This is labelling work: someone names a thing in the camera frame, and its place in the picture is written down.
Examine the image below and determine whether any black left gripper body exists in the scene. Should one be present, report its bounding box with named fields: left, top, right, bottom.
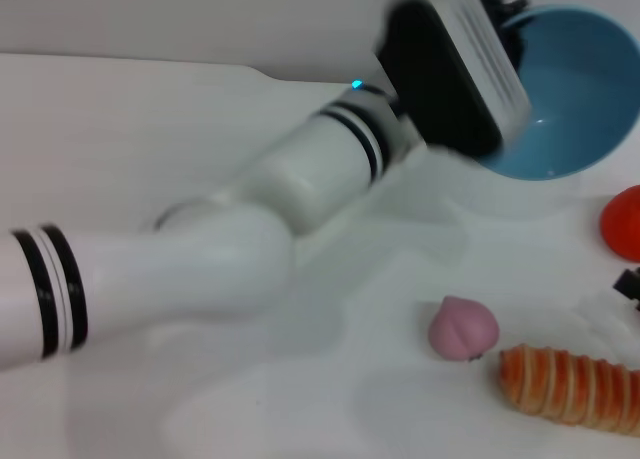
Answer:
left=473, top=0, right=532, bottom=29

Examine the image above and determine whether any blue bowl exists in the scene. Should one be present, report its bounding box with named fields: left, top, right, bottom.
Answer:
left=474, top=4, right=640, bottom=182

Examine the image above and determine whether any pink toy peach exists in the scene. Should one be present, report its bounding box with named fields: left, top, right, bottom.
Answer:
left=427, top=294, right=501, bottom=363

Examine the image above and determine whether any red toy fruit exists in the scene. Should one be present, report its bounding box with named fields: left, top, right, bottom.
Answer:
left=599, top=184, right=640, bottom=261

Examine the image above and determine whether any orange striped toy bread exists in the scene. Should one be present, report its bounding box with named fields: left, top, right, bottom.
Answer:
left=499, top=344, right=640, bottom=436

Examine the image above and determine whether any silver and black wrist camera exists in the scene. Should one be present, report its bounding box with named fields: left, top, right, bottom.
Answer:
left=374, top=0, right=533, bottom=160

